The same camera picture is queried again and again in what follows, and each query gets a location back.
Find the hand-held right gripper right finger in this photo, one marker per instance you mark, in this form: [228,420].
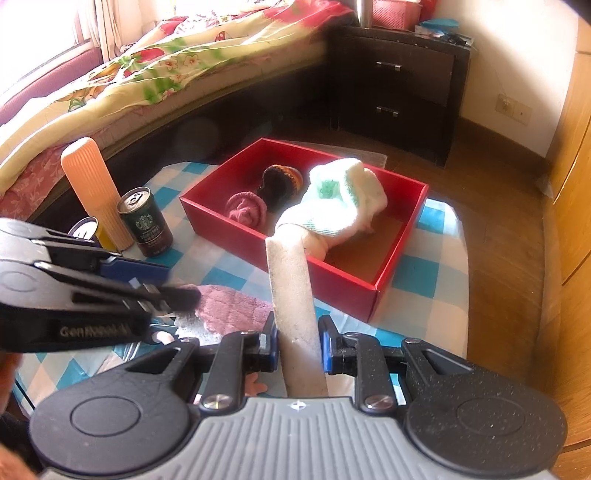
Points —
[326,350]

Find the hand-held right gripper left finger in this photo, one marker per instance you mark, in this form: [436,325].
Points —
[273,353]

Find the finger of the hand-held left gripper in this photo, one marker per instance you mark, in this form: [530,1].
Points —
[171,297]
[134,271]

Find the pink pig plush toy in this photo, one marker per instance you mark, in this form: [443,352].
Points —
[256,386]

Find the white foam rod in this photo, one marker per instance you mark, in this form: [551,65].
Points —
[295,314]

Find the mauve towel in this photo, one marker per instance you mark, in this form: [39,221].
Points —
[231,309]

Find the red cardboard box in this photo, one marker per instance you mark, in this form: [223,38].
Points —
[221,226]

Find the pink towel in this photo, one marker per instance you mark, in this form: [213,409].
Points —
[244,210]

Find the light green towel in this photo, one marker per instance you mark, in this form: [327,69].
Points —
[341,203]

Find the rainbow striped knit sock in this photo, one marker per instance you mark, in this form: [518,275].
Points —
[281,180]

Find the dark green coffee can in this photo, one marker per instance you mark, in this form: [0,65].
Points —
[147,230]

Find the blue drink can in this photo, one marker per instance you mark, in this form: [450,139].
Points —
[85,228]

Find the orange ribbed bottle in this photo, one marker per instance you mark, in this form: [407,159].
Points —
[92,184]

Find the blue checked tablecloth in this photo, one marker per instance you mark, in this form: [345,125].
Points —
[415,277]

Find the floral quilt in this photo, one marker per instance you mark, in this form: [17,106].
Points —
[138,83]

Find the purple window seat cushion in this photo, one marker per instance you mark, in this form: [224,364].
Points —
[46,87]

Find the dark wooden bed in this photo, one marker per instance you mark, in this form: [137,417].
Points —
[258,106]

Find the sheer curtain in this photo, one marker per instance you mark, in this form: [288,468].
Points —
[117,27]

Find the dark wooden nightstand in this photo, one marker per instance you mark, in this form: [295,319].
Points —
[406,92]

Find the wooden wardrobe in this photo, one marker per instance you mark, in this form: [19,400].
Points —
[572,230]

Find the steel thermos flask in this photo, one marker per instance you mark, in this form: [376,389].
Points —
[364,13]

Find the pink plastic basket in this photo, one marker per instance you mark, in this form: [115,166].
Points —
[397,14]

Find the small blue cloth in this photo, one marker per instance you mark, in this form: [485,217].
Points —
[438,23]

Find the wall power outlet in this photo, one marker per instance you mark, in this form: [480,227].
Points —
[512,110]

